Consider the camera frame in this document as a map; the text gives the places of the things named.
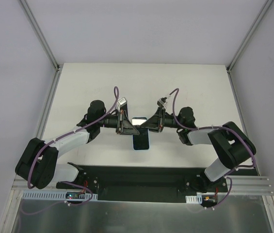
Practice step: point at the light blue phone case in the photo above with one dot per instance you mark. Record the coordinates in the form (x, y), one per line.
(140, 120)

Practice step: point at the right slotted cable duct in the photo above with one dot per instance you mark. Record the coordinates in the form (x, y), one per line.
(197, 199)

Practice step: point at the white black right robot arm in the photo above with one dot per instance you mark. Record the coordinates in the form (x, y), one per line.
(231, 145)

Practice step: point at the black phone blue edge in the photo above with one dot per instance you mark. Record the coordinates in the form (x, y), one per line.
(125, 105)

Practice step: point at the slotted cable duct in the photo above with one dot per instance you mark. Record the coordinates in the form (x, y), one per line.
(58, 195)
(197, 199)

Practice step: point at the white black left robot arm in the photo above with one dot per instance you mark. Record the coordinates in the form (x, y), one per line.
(38, 163)

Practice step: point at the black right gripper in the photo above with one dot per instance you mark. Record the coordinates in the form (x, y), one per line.
(161, 122)

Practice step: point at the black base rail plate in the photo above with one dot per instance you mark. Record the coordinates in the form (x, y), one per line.
(144, 184)

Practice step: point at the aluminium frame rail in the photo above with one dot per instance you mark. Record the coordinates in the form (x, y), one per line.
(241, 185)

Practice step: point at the left slotted cable duct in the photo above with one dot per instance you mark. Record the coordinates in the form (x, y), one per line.
(58, 195)

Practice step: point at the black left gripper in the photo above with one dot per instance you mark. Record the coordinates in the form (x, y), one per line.
(120, 122)

